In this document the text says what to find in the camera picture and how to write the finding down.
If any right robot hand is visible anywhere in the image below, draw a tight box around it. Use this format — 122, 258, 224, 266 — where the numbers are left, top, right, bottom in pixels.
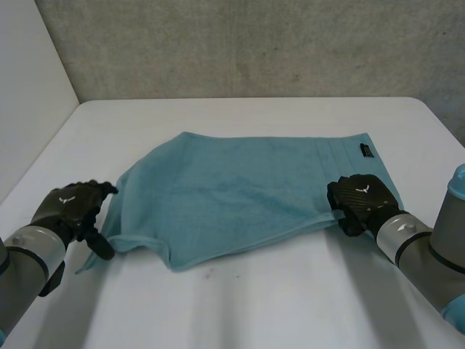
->
326, 173, 408, 238

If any teal towel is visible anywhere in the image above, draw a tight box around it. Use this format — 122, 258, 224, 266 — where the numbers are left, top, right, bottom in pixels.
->
74, 131, 403, 275

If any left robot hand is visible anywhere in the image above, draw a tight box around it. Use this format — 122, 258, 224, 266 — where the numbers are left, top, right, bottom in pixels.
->
30, 180, 119, 261

